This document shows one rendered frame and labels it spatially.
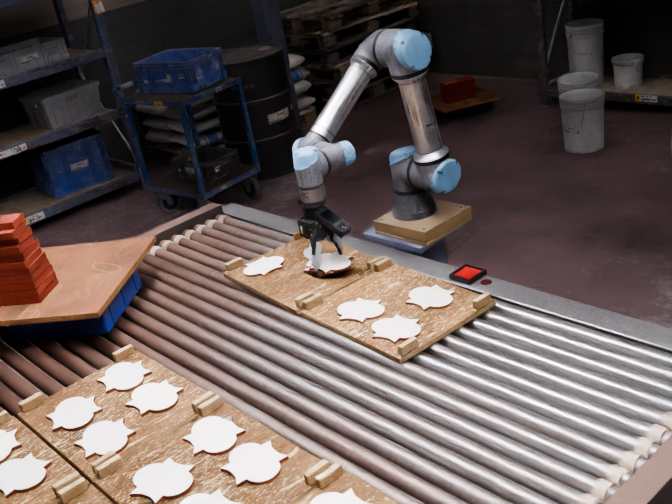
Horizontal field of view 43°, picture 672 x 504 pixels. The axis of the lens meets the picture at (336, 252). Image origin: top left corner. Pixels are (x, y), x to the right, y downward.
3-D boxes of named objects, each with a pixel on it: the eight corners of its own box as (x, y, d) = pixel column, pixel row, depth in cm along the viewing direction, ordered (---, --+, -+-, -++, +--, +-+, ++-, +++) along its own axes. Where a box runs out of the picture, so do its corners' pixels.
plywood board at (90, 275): (19, 255, 289) (17, 250, 288) (156, 241, 279) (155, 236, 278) (-62, 331, 244) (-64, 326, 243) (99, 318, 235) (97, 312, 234)
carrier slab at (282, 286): (311, 236, 287) (310, 232, 286) (390, 267, 256) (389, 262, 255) (223, 276, 270) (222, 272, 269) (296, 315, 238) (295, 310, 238)
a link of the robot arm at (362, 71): (363, 19, 266) (281, 149, 259) (385, 20, 257) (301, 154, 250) (385, 43, 273) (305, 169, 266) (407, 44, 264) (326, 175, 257)
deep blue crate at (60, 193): (94, 169, 680) (81, 125, 665) (117, 177, 650) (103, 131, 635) (36, 191, 654) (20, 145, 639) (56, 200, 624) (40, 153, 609)
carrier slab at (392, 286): (392, 267, 256) (391, 262, 255) (496, 305, 225) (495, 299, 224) (301, 316, 237) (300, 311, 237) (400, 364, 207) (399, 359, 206)
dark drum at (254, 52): (273, 150, 693) (250, 42, 656) (321, 159, 651) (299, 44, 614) (215, 175, 660) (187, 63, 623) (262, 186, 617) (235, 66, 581)
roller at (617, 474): (135, 265, 301) (132, 253, 299) (644, 489, 162) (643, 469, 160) (123, 271, 299) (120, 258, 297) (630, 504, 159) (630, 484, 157)
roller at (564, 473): (123, 271, 298) (119, 259, 296) (630, 504, 159) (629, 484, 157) (111, 277, 296) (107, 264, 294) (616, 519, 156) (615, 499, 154)
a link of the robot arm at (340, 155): (333, 135, 255) (303, 147, 250) (355, 140, 247) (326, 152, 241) (337, 160, 259) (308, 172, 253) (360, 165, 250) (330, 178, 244)
